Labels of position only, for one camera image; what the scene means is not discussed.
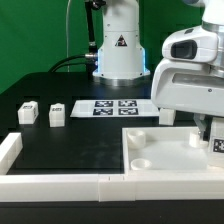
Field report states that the white U-shaped obstacle fence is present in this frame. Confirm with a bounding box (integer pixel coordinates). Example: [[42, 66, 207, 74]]
[[0, 133, 224, 202]]

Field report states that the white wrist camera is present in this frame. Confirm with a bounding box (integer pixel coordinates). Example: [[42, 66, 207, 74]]
[[162, 26, 219, 63]]

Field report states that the white marker base plate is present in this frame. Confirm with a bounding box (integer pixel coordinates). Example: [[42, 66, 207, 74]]
[[71, 99, 159, 118]]

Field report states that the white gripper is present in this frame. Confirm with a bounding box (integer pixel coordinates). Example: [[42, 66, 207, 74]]
[[151, 59, 224, 140]]

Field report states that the white square tabletop part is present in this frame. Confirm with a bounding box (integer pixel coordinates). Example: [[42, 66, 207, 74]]
[[122, 127, 224, 173]]

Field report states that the grey thin cable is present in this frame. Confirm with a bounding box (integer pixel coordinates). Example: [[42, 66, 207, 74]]
[[65, 0, 73, 73]]

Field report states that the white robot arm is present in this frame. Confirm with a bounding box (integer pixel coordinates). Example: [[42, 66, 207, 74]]
[[85, 0, 224, 133]]

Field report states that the black cable bundle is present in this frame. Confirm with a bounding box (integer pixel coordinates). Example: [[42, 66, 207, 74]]
[[48, 53, 98, 73]]

